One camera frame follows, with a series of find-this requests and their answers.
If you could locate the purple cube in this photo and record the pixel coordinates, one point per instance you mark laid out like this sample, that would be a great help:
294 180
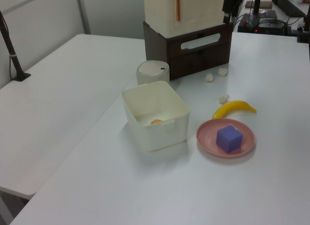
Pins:
228 139

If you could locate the dark upright stand pole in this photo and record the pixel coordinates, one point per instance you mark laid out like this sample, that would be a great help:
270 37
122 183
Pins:
257 2

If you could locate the black electronics box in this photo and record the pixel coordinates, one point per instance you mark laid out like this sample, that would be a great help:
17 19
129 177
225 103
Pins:
268 27

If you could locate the dark brown wooden drawer cabinet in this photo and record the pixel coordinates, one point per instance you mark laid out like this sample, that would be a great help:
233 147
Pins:
193 60

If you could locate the crumpled white paper ball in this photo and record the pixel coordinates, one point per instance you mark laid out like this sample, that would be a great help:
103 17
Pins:
222 72
210 77
223 99

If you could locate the black table edge clamp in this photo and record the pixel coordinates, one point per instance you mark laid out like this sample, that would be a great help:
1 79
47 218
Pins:
302 37

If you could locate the yellow banana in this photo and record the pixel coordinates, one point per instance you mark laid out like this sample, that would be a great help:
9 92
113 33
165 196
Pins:
232 106

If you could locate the small cream lidded trash can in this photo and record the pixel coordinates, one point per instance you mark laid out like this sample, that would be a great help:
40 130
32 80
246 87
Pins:
151 69

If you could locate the pink plate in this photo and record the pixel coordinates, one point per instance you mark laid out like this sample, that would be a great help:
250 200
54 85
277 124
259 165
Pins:
206 137

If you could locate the toasted bread piece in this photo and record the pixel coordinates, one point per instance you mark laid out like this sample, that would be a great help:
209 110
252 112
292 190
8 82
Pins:
156 122

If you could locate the cream open storage bin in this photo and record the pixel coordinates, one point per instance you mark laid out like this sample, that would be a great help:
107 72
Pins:
157 137

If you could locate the black camera stand pole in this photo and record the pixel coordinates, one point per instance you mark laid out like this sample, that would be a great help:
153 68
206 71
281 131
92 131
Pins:
12 55

